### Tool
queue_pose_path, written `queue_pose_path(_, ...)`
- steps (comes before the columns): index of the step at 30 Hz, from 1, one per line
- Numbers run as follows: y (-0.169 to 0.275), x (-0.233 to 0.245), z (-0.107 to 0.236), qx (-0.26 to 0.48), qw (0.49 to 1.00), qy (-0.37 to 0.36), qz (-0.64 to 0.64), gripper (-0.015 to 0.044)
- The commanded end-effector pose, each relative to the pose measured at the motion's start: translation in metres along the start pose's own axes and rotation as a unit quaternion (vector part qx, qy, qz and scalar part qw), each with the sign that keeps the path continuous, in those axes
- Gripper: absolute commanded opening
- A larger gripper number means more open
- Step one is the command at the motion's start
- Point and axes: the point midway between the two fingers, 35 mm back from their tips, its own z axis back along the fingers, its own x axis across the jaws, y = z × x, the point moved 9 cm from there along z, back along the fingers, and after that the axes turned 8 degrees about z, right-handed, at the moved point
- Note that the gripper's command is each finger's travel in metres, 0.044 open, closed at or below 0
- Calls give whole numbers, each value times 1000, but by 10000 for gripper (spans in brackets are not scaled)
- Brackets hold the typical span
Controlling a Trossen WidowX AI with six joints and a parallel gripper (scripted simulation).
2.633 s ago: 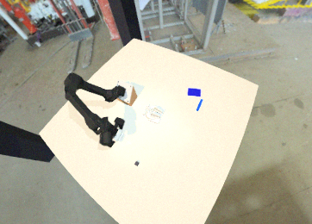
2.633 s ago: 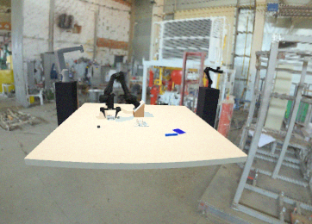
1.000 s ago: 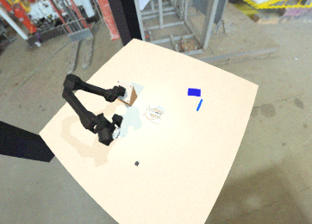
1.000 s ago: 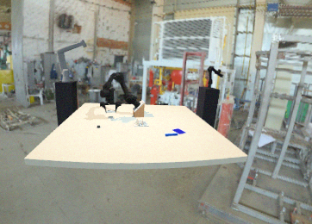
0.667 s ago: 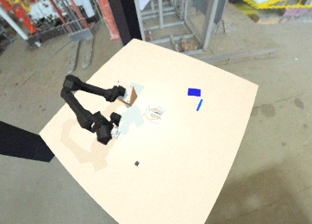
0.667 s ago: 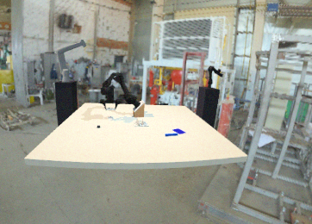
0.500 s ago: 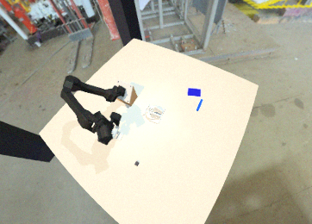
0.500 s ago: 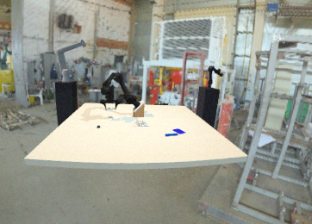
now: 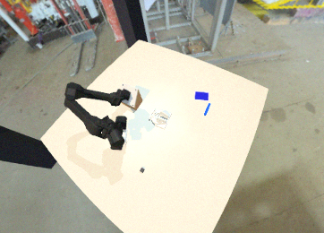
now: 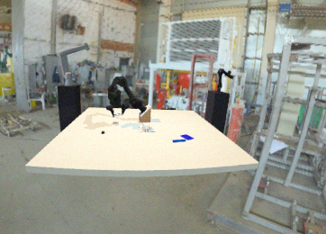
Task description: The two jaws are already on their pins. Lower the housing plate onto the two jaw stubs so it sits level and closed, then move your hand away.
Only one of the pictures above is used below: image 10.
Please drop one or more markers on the blue rectangular block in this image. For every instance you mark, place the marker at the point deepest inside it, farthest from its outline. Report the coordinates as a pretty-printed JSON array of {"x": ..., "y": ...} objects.
[{"x": 187, "y": 137}]

